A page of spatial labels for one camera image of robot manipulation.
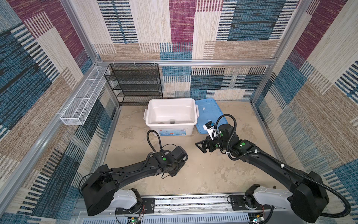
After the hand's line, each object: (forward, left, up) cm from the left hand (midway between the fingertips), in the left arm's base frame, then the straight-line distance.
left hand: (185, 163), depth 81 cm
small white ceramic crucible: (+33, +8, -4) cm, 34 cm away
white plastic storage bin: (+36, +8, -2) cm, 37 cm away
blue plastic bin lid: (+46, -21, -8) cm, 51 cm away
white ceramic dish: (+32, +17, -4) cm, 36 cm away
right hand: (+8, -10, +8) cm, 15 cm away
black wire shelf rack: (+58, +39, +11) cm, 71 cm away
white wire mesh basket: (+31, +68, +11) cm, 76 cm away
